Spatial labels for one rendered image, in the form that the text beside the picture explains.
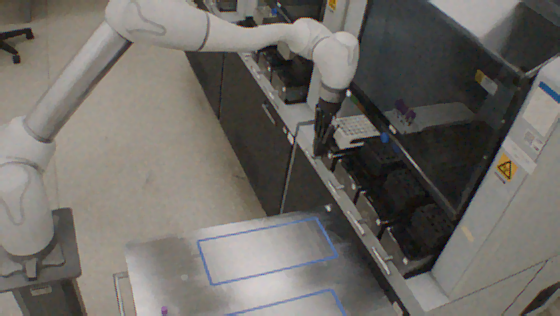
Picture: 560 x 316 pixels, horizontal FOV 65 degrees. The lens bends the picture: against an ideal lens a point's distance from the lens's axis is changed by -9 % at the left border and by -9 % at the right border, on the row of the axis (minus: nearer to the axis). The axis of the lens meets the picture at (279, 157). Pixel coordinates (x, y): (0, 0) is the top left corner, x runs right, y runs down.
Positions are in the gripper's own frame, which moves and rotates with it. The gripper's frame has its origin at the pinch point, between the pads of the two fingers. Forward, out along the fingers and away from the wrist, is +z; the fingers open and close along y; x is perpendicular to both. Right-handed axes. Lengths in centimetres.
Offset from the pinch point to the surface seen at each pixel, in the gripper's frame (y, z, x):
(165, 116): 132, 80, 23
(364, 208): -28.0, 2.3, -2.4
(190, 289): -43, -2, 56
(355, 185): -20.7, -0.6, -2.4
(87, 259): 36, 80, 83
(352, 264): -48, -2, 15
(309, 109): 27.9, 6.3, -11.1
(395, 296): -54, 14, -2
